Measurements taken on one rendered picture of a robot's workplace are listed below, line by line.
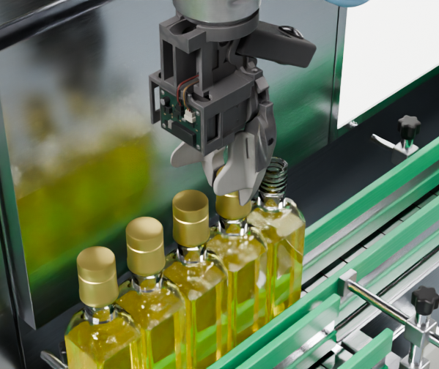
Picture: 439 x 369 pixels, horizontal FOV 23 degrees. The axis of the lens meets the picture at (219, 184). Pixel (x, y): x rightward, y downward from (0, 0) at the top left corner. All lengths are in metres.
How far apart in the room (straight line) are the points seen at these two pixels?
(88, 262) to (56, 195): 0.13
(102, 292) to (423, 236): 0.52
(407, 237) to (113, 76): 0.45
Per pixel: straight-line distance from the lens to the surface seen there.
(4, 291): 1.13
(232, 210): 1.04
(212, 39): 0.89
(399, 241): 1.30
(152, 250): 0.97
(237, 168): 0.98
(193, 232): 1.01
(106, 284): 0.95
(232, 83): 0.93
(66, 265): 1.12
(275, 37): 0.95
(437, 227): 1.37
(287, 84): 1.26
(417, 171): 1.42
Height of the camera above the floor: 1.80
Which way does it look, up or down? 39 degrees down
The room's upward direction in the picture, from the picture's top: straight up
